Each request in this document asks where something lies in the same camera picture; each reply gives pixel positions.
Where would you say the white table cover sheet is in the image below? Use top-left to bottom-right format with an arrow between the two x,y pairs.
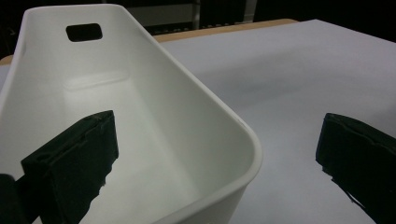
0,19 -> 396,224

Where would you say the white plastic bin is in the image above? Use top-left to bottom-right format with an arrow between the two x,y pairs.
0,3 -> 263,224

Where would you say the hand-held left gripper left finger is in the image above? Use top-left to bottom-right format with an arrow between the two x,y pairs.
20,109 -> 120,224

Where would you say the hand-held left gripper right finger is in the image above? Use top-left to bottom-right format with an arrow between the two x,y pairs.
315,112 -> 396,224

